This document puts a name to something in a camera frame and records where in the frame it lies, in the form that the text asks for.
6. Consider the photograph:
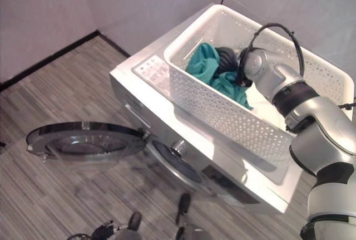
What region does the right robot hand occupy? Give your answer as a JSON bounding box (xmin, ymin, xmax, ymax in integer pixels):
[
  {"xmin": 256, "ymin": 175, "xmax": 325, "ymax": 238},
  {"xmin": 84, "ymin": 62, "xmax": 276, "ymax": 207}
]
[{"xmin": 215, "ymin": 46, "xmax": 241, "ymax": 78}]

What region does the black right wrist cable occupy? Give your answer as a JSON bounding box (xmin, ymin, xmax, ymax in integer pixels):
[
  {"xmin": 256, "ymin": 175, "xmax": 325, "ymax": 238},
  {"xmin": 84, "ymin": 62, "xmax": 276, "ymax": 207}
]
[{"xmin": 251, "ymin": 22, "xmax": 306, "ymax": 77}]

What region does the white perforated laundry basket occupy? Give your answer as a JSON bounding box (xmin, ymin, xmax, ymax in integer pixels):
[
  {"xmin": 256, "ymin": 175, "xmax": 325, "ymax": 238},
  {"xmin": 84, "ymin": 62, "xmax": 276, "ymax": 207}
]
[{"xmin": 163, "ymin": 4, "xmax": 355, "ymax": 173}]

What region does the teal cloth garment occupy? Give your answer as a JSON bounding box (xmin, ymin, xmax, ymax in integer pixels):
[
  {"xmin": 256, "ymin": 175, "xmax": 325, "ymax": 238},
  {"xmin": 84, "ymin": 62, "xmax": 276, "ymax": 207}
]
[{"xmin": 185, "ymin": 42, "xmax": 254, "ymax": 110}]

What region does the round chrome washer door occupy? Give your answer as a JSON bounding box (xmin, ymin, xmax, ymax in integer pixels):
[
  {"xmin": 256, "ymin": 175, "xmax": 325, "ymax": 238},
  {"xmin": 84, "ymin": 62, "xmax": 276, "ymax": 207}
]
[{"xmin": 26, "ymin": 121, "xmax": 149, "ymax": 163}]

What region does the washer control panel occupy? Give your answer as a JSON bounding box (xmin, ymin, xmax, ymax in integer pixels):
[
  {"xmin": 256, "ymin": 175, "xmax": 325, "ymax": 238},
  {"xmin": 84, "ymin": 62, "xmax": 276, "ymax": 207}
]
[{"xmin": 132, "ymin": 55, "xmax": 171, "ymax": 96}]

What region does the white front-load washing machine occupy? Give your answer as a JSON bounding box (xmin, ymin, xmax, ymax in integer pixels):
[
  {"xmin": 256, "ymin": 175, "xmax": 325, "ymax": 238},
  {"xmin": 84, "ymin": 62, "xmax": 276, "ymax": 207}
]
[{"xmin": 109, "ymin": 2, "xmax": 307, "ymax": 214}]

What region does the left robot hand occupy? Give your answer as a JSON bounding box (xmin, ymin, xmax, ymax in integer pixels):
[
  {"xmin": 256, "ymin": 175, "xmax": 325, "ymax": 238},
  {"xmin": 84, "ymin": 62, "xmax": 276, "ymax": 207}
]
[{"xmin": 115, "ymin": 194, "xmax": 207, "ymax": 240}]

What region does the black skirting board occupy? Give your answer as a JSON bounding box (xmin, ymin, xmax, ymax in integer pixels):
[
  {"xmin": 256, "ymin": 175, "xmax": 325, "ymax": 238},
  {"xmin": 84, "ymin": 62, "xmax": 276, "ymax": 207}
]
[{"xmin": 0, "ymin": 30, "xmax": 131, "ymax": 92}]

